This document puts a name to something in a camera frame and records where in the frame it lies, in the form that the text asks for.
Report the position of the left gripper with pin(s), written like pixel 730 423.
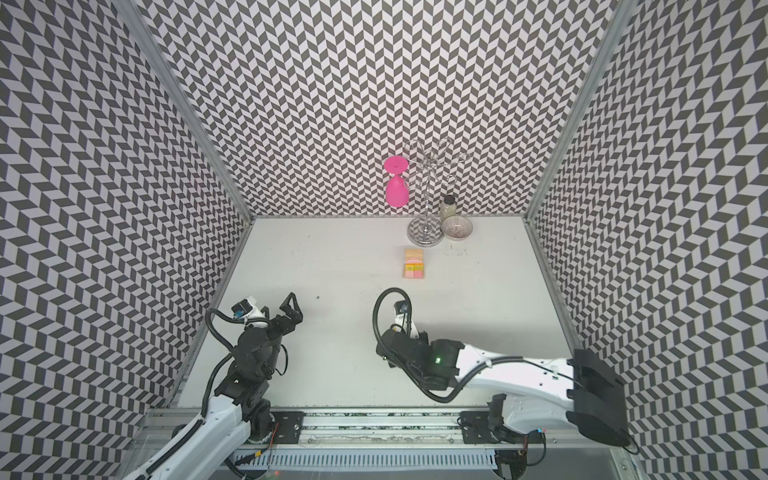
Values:
pixel 294 316

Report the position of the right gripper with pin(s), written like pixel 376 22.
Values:
pixel 393 341

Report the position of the natural wood arch block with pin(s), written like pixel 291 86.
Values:
pixel 414 255

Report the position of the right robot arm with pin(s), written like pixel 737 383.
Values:
pixel 529 395

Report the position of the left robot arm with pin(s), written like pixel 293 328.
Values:
pixel 234 409

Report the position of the chrome glass holder stand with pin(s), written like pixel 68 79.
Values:
pixel 424 230

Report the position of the pink striped bowl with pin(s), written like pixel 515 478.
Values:
pixel 457 227

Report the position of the pink plastic wine glass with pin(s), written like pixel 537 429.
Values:
pixel 397 194

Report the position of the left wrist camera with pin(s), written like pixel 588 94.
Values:
pixel 247 310

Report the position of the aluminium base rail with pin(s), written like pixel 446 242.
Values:
pixel 418 442

